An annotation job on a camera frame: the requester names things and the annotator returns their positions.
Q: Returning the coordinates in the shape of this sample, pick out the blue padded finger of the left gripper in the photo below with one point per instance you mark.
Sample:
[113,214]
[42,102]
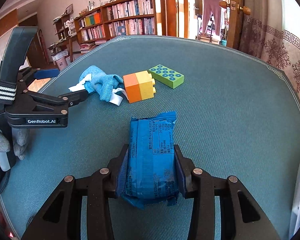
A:
[45,73]

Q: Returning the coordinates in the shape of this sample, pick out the small dark wooden shelf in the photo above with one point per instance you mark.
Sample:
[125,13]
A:
[63,28]

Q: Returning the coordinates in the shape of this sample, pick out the grey gloved hand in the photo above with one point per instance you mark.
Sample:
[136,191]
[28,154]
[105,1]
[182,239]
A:
[20,139]

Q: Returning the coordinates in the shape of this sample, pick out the green toy brick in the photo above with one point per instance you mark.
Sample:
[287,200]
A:
[167,76]

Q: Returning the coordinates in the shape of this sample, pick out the white purple patterned curtain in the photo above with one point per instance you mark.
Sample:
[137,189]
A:
[272,33]

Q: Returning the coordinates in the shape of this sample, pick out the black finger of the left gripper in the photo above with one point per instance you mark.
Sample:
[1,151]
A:
[70,99]

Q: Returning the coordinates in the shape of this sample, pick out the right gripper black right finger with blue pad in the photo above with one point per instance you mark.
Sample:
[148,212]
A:
[241,215]

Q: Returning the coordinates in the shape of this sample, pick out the wooden door with knob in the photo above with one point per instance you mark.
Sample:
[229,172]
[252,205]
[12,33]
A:
[182,15]

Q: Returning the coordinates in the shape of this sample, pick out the blue snack packet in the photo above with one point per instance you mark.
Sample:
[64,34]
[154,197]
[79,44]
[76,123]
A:
[149,164]

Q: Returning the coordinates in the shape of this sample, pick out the blue cloth with white tag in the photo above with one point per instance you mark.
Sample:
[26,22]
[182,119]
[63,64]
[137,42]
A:
[109,87]

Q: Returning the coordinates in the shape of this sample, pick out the hanging purple trousers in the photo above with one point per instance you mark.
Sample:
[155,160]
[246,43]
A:
[211,7]

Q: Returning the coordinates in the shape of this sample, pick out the wooden bookshelf with books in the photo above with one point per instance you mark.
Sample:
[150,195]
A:
[122,17]

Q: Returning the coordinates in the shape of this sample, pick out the orange yellow toy brick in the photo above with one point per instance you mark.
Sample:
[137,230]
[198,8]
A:
[139,86]

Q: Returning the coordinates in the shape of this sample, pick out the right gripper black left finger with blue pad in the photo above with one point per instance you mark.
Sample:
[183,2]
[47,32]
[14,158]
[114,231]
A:
[60,215]

